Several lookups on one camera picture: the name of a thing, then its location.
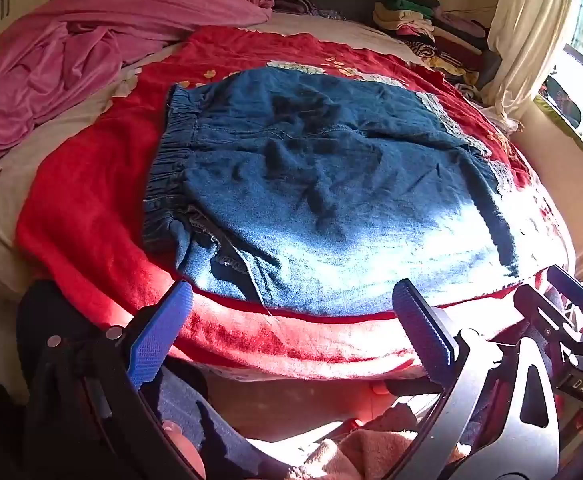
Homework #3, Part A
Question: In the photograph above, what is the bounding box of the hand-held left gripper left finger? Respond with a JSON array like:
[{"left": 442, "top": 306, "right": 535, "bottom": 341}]
[{"left": 24, "top": 280, "right": 207, "bottom": 480}]

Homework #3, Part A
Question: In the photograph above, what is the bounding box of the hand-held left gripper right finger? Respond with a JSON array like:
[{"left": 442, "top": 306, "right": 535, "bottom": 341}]
[{"left": 390, "top": 280, "right": 563, "bottom": 480}]

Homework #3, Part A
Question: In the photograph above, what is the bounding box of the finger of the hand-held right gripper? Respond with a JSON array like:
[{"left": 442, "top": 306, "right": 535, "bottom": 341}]
[
  {"left": 545, "top": 265, "right": 583, "bottom": 313},
  {"left": 514, "top": 284, "right": 575, "bottom": 348}
]

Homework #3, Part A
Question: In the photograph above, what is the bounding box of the pink fuzzy cloth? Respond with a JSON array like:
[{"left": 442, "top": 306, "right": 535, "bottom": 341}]
[{"left": 291, "top": 404, "right": 472, "bottom": 480}]

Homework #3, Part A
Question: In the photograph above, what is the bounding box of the red floral blanket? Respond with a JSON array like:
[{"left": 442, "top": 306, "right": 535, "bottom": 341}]
[{"left": 15, "top": 26, "right": 578, "bottom": 382}]

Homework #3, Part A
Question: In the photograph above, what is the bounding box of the cream curtain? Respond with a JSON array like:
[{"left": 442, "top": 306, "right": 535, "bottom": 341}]
[{"left": 481, "top": 0, "right": 583, "bottom": 132}]

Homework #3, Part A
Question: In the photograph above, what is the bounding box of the pile of folded clothes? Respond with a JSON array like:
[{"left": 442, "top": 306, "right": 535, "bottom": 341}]
[{"left": 371, "top": 0, "right": 503, "bottom": 107}]

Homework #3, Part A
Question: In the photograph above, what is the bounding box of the pink blanket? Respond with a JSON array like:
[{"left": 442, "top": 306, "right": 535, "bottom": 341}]
[{"left": 0, "top": 0, "right": 275, "bottom": 159}]

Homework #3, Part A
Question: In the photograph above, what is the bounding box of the dark striped cloth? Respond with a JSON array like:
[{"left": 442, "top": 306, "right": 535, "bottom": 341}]
[{"left": 270, "top": 0, "right": 333, "bottom": 19}]

